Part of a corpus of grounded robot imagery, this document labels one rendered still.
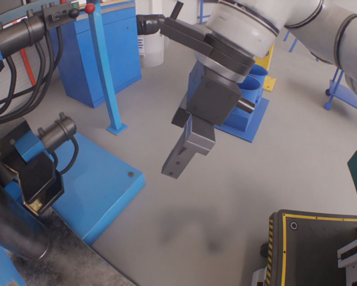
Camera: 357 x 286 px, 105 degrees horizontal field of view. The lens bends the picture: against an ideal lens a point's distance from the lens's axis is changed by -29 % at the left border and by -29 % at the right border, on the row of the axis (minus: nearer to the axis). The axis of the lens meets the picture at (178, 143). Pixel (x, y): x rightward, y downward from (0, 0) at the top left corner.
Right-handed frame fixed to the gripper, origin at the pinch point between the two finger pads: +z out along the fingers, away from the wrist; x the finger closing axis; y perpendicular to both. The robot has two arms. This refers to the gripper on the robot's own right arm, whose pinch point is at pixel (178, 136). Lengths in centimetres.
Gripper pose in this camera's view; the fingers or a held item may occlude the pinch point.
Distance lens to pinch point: 32.7
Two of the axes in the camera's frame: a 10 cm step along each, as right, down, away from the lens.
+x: 0.8, -6.2, 7.8
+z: -4.1, 6.9, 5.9
